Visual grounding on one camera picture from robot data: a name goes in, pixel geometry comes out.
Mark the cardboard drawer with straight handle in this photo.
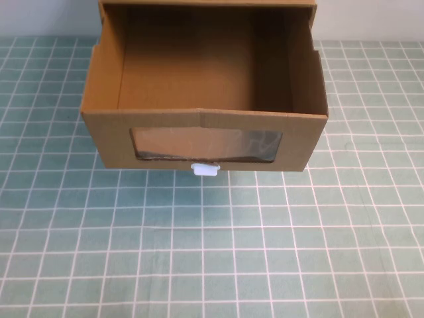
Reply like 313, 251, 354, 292
81, 2, 330, 174

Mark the cardboard shell of taller box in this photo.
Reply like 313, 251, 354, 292
98, 0, 319, 24

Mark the green checked tablecloth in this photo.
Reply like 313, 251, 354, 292
0, 36, 424, 318

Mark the white straight drawer handle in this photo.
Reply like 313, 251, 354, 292
189, 162, 221, 178

